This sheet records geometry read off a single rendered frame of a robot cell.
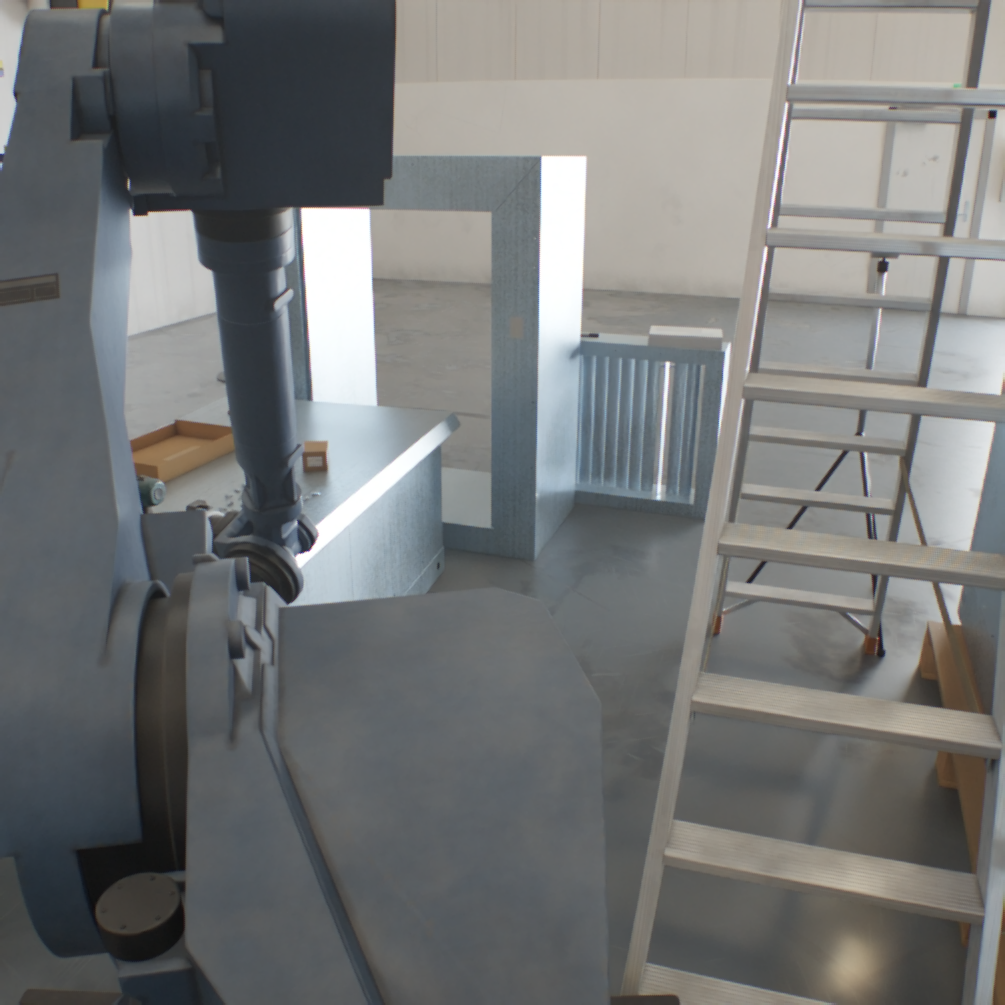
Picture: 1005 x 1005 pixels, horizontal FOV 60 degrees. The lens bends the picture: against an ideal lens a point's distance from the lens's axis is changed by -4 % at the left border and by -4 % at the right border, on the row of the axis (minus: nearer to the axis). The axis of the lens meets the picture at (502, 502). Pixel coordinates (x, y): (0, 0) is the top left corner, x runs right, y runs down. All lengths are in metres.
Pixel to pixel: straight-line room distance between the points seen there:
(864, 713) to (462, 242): 10.81
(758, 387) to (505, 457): 2.33
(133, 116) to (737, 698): 1.11
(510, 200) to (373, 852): 2.96
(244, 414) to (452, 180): 1.95
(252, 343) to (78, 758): 1.04
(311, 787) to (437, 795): 0.09
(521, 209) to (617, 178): 7.89
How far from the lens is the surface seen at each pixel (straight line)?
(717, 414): 4.10
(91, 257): 1.05
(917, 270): 11.15
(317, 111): 1.27
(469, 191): 3.48
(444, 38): 12.01
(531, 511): 3.65
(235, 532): 2.04
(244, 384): 1.69
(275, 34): 1.24
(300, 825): 0.66
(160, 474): 2.85
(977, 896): 1.48
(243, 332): 1.63
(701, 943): 2.17
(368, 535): 2.88
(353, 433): 3.21
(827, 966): 2.19
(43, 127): 1.19
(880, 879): 1.45
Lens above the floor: 1.57
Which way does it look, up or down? 21 degrees down
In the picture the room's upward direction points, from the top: straight up
